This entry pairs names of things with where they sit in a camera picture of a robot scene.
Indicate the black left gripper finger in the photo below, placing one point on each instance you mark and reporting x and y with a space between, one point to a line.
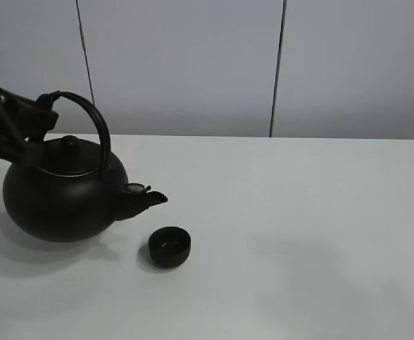
34 119
27 154

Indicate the black cast iron teapot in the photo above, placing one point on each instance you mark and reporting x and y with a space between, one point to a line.
79 187

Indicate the small black teacup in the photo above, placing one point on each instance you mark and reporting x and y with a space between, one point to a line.
169 247

